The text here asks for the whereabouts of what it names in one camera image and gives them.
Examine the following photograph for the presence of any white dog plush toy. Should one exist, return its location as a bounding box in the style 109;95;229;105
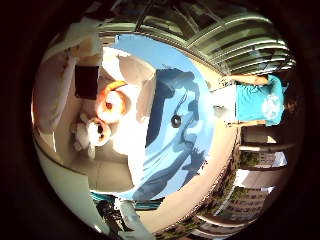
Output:
70;113;113;160

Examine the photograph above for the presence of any blue table mat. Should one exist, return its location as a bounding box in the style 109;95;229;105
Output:
113;33;216;203

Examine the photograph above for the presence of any white box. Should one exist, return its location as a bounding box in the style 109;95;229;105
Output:
212;85;238;125

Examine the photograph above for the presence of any person in teal shirt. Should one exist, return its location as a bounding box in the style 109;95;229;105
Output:
226;73;298;128

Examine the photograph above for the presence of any black round table grommet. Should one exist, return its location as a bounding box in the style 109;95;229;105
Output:
170;114;183;129

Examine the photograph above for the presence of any white plastic container bin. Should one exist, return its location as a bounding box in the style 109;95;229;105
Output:
49;46;159;201

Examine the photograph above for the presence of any black cable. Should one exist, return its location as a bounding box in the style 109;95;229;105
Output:
95;199;125;232

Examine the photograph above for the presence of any orange shrimp plush toy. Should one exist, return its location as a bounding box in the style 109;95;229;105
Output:
95;79;128;125

